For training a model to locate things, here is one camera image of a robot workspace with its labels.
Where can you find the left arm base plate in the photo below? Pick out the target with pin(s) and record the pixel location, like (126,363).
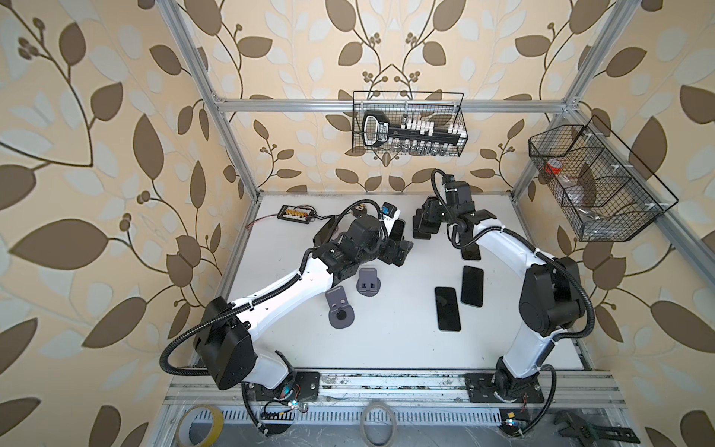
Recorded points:
(302,386)

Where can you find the yellow tape roll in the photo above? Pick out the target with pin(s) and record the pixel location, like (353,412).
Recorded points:
(200,426)

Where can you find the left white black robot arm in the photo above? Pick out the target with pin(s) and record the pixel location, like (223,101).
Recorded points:
(222,345)

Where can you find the dark round stand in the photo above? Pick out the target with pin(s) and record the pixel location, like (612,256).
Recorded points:
(341,313)

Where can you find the black tool in basket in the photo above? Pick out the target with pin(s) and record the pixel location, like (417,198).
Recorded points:
(376,130)

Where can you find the grey round stand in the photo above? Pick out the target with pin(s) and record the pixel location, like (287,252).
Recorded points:
(368,283)

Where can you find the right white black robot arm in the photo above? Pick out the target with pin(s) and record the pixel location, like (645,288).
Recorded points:
(553,305)

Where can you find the black wire basket rear wall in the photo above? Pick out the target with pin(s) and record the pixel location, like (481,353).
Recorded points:
(443,108)

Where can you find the black adjustable wrench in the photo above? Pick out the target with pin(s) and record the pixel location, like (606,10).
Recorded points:
(576,427)

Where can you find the black power adapter board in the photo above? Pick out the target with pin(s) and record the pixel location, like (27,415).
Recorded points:
(297,214)

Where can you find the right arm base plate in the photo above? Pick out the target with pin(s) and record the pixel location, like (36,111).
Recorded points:
(501,387)

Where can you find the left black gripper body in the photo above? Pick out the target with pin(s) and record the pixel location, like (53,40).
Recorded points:
(388,254)

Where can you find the black phone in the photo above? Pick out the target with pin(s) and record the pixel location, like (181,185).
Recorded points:
(397,231)
(471,252)
(420,215)
(447,309)
(472,288)

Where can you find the black wire basket right wall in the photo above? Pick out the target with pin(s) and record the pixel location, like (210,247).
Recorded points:
(607,191)

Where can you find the black yellow round connector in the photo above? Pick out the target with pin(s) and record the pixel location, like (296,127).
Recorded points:
(359,210)

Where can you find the black wire basket wall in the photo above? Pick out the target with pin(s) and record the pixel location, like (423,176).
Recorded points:
(443,108)
(607,191)

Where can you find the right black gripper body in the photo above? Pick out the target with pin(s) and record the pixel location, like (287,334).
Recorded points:
(433,207)

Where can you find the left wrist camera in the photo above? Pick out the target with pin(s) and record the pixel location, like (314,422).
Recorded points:
(390,214)

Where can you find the black phone on folding stand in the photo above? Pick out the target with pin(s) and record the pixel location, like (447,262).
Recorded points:
(397,231)

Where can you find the red cap bottle in basket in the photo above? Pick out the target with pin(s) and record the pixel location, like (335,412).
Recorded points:
(553,167)

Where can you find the black rear phone stand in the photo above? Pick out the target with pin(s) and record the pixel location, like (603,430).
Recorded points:
(418,234)

